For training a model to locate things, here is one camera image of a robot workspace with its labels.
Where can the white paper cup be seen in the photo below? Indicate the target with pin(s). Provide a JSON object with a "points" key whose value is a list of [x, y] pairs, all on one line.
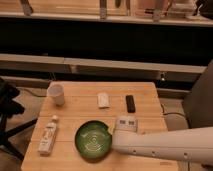
{"points": [[56, 92]]}

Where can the black rectangular block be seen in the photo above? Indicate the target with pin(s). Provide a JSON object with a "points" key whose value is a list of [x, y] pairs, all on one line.
{"points": [[130, 104]]}

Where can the white rectangular sponge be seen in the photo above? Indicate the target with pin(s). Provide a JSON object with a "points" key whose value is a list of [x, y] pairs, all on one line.
{"points": [[103, 100]]}

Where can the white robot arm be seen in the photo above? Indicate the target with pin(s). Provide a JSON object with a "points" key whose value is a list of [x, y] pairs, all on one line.
{"points": [[189, 145]]}

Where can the white squeeze bottle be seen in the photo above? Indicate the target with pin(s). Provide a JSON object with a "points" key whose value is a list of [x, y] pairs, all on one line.
{"points": [[48, 136]]}

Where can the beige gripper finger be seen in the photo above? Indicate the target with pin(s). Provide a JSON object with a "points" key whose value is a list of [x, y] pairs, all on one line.
{"points": [[111, 130]]}

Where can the green ceramic bowl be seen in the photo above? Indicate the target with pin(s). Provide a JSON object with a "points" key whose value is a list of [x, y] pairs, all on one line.
{"points": [[93, 140]]}

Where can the black chair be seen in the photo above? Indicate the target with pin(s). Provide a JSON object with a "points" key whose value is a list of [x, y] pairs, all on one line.
{"points": [[9, 108]]}

